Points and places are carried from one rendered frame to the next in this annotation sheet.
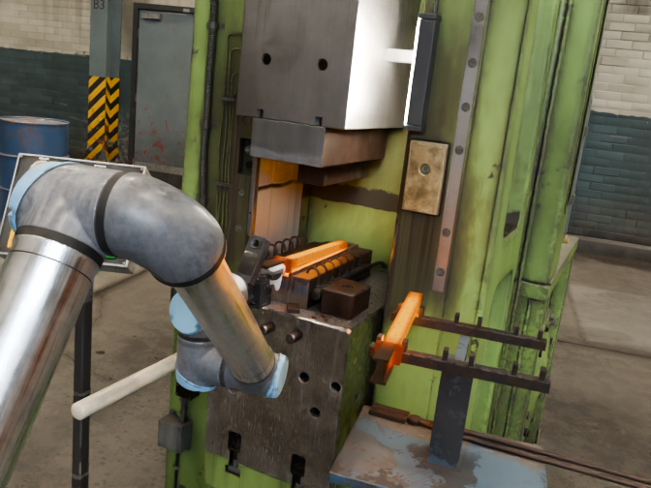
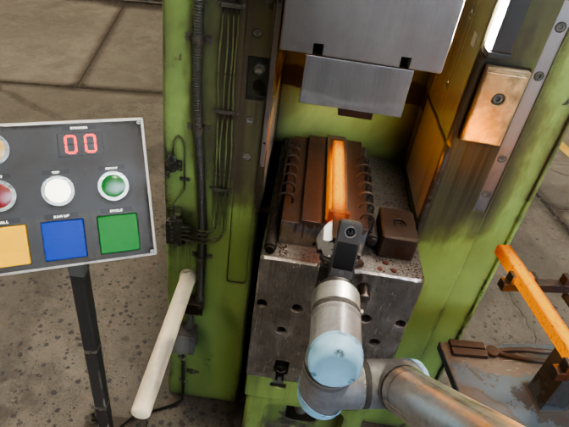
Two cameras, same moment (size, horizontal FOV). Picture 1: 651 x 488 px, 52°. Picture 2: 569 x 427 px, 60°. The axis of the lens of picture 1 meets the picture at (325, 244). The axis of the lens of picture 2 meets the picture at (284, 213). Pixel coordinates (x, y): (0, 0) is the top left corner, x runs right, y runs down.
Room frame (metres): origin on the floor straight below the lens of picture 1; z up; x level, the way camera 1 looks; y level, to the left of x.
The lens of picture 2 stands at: (0.84, 0.58, 1.67)
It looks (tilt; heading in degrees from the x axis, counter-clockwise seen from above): 36 degrees down; 336
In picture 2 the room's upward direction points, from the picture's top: 9 degrees clockwise
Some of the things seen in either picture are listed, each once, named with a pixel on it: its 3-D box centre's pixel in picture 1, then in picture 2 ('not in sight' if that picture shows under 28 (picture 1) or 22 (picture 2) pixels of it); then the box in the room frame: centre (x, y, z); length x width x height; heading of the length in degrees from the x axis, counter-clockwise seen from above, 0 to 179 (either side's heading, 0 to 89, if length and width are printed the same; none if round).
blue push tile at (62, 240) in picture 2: not in sight; (64, 239); (1.65, 0.66, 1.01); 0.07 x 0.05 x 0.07; 91
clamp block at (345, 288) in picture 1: (346, 298); (395, 233); (1.60, -0.07, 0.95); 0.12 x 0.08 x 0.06; 156
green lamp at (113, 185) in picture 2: not in sight; (113, 185); (1.70, 0.56, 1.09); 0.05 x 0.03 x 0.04; 66
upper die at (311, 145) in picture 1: (324, 139); (352, 51); (1.81, 0.03, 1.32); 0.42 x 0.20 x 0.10; 156
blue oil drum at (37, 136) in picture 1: (34, 170); not in sight; (5.81, 2.62, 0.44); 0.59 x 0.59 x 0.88
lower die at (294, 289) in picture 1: (310, 267); (324, 185); (1.81, 0.03, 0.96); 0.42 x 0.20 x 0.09; 156
